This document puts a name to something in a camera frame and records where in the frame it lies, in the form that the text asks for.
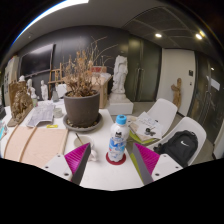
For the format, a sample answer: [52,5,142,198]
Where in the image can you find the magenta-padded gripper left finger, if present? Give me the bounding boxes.
[42,142,92,185]

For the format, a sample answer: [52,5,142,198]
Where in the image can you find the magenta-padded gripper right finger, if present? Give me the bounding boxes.
[132,142,183,186]

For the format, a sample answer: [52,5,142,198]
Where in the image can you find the clear blue-capped drink bottle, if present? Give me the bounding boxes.
[107,114,131,163]

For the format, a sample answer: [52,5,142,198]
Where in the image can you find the green seat cushion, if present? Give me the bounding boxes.
[129,152,144,183]

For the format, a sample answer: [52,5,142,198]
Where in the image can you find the white mug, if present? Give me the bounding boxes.
[73,134,98,163]

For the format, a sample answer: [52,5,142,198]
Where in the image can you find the wooden stir stick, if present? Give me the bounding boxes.
[75,132,84,145]

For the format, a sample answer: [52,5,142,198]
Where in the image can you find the black backpack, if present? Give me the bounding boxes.
[153,129,199,168]

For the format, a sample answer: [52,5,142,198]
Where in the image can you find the stack of papers and books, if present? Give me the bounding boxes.
[128,111,164,141]

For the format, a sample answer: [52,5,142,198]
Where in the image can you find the flat round red coaster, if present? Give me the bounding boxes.
[105,151,127,166]

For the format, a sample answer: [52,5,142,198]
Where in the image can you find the light wooden board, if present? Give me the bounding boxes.
[3,126,69,169]

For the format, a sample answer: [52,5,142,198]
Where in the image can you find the grey plant saucer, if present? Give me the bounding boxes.
[62,113,104,132]

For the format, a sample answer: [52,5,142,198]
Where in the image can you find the small grey cup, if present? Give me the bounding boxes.
[53,107,64,119]

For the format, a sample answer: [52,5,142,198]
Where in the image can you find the white chair with papers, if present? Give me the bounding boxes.
[128,98,179,146]

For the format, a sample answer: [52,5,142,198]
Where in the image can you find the dried plant in grey pot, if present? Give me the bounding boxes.
[60,36,118,128]

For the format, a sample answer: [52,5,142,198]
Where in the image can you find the white chair with backpack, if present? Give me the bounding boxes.
[146,116,208,168]

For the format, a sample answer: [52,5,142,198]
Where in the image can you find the printed papers on table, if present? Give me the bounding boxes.
[25,103,55,128]

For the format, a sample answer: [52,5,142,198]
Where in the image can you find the wooden figure sculpture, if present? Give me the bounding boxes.
[170,77,183,109]

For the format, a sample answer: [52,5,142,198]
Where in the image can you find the small white figurine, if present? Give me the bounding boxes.
[40,79,49,101]

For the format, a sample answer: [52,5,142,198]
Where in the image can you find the brown carved wooden sculpture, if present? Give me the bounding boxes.
[7,80,34,128]

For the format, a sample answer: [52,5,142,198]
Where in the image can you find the wooden easel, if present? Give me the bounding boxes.
[48,62,64,98]

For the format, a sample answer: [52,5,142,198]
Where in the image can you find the small white bust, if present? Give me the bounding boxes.
[25,78,34,98]

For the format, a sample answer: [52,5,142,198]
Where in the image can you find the tall white headless statue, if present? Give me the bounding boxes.
[111,54,129,95]

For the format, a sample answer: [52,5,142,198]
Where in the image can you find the dark double door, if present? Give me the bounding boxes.
[124,34,163,103]

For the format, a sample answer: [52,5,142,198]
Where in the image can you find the red box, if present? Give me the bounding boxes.
[91,65,108,74]

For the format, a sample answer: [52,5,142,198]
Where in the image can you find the recessed ceiling spotlights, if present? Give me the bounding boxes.
[153,30,206,41]

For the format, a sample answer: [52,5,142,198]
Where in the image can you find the long ceiling light strip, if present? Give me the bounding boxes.
[13,0,89,46]

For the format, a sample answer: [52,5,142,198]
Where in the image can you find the white statue pedestal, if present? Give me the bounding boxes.
[107,92,134,116]

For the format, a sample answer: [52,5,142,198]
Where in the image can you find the black wall screen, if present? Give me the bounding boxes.
[19,43,55,77]

